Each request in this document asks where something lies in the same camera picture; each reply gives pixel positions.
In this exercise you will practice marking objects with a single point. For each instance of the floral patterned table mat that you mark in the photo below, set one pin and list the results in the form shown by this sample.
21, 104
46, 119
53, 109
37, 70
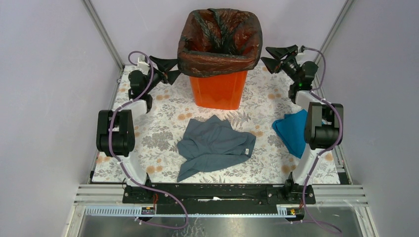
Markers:
264, 100

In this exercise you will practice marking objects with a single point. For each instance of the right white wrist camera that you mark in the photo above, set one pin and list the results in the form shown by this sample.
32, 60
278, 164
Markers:
301, 49

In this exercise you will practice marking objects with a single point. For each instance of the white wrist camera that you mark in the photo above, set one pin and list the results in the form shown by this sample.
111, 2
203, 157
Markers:
143, 64
301, 49

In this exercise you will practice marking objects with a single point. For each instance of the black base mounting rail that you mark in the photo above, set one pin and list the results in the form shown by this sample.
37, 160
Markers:
207, 198

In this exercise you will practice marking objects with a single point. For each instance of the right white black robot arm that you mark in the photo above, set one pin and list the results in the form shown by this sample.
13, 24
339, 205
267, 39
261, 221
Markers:
323, 129

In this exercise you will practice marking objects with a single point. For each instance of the grey-blue cloth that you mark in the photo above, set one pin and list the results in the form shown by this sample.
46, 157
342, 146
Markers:
212, 145

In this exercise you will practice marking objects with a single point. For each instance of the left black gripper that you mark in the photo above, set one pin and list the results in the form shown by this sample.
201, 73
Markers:
171, 77

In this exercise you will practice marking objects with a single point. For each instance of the black plastic trash bag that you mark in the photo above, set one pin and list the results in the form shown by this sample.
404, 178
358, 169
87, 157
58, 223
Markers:
218, 41

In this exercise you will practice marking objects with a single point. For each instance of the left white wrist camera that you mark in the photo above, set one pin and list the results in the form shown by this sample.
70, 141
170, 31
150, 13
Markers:
143, 64

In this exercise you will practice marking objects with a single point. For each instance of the orange plastic trash bin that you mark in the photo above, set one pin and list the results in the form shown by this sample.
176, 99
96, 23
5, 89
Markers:
222, 92

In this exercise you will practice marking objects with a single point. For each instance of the teal blue cloth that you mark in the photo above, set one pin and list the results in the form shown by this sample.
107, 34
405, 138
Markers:
291, 131

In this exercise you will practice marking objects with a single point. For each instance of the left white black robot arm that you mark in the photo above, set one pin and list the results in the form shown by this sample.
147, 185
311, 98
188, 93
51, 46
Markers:
115, 135

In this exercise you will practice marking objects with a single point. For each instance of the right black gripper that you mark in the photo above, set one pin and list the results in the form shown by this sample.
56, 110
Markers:
278, 52

